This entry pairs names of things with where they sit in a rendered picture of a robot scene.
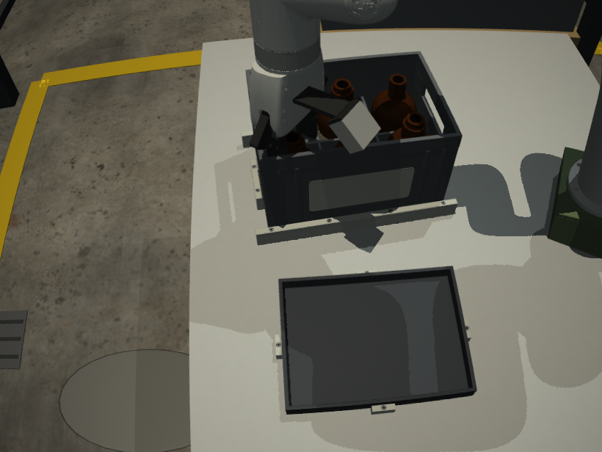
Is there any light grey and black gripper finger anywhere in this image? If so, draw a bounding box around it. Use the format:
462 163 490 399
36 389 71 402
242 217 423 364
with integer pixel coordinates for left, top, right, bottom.
250 110 289 157
296 76 328 139

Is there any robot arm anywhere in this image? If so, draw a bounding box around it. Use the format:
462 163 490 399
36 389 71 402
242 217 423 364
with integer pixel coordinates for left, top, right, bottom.
250 0 602 218

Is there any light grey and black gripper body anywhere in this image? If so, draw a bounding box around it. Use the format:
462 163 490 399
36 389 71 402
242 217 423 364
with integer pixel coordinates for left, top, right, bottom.
250 50 324 137

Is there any dark grey divided crate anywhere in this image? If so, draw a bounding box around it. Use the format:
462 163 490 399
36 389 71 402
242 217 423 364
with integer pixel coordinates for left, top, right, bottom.
255 53 451 227

